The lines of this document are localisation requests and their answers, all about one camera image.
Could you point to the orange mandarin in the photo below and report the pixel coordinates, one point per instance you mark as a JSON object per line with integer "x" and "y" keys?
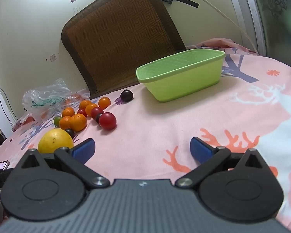
{"x": 78, "y": 122}
{"x": 68, "y": 112}
{"x": 65, "y": 123}

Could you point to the pink printed bedsheet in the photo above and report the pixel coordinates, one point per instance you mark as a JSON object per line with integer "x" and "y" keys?
{"x": 160, "y": 126}

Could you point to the wall socket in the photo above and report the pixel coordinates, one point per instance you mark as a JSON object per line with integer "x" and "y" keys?
{"x": 53, "y": 58}

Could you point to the dark purple plum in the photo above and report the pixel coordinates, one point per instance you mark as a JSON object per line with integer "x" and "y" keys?
{"x": 70, "y": 132}
{"x": 126, "y": 95}
{"x": 98, "y": 118}

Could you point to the yellow grapefruit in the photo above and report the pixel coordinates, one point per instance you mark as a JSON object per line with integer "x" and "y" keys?
{"x": 53, "y": 140}

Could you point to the frosted window pane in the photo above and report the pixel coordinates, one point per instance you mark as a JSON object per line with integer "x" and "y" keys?
{"x": 276, "y": 9}

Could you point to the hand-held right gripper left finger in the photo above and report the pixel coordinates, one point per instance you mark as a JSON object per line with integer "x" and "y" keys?
{"x": 83, "y": 150}

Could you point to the large red tomato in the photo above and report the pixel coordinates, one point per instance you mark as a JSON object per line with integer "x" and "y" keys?
{"x": 108, "y": 121}

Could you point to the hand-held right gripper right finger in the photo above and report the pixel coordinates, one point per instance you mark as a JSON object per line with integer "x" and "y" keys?
{"x": 201, "y": 150}

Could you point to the small green fruit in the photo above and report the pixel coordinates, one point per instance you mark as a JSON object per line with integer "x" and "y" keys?
{"x": 56, "y": 120}

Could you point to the small red tomato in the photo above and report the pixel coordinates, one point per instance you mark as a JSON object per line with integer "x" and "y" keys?
{"x": 82, "y": 112}

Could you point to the green plastic basket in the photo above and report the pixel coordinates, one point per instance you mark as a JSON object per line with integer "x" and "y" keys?
{"x": 184, "y": 85}

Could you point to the clear plastic bag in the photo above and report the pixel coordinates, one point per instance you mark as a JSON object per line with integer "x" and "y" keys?
{"x": 46, "y": 97}

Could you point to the grey window frame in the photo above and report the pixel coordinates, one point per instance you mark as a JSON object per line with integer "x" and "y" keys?
{"x": 245, "y": 4}

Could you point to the brown woven seat cushion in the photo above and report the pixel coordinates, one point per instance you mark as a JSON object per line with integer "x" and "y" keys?
{"x": 116, "y": 41}

